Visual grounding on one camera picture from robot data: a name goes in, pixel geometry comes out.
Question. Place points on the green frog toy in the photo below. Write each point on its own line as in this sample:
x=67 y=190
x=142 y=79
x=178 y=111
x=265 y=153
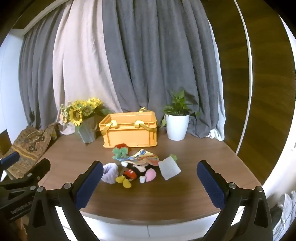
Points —
x=174 y=157

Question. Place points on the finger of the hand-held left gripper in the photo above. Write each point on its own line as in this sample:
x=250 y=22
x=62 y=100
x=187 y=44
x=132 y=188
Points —
x=41 y=166
x=10 y=158

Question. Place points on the colourful printed cloth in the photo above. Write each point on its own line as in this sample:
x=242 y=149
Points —
x=141 y=157

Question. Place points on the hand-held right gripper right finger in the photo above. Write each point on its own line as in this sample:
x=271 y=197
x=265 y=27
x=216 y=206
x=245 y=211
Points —
x=211 y=185

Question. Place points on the grey ribbed vase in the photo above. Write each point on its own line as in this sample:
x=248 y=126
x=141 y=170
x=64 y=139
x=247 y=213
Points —
x=86 y=132

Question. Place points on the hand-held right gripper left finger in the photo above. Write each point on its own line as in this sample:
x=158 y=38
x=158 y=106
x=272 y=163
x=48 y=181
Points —
x=89 y=184

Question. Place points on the white curtain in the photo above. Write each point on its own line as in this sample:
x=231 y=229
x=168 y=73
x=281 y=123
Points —
x=219 y=92

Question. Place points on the pink foam block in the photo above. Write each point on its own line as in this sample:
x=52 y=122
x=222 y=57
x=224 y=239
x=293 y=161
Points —
x=151 y=175

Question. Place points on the grey white cloth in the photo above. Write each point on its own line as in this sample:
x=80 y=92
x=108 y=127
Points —
x=284 y=215

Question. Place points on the green and red fuzzy toy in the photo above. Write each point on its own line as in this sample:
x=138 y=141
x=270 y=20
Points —
x=120 y=151

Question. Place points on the pale pink curtain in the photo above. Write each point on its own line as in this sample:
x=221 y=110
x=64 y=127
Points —
x=85 y=64

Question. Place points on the mouse plush toy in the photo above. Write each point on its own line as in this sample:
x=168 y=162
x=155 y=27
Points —
x=130 y=175

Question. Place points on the green potted plant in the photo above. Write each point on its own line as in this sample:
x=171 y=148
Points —
x=179 y=104

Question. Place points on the sunflower bouquet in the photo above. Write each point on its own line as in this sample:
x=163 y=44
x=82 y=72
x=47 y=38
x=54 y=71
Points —
x=78 y=112

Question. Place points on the grey curtain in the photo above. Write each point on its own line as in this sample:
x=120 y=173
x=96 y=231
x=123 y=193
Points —
x=157 y=58
x=39 y=81

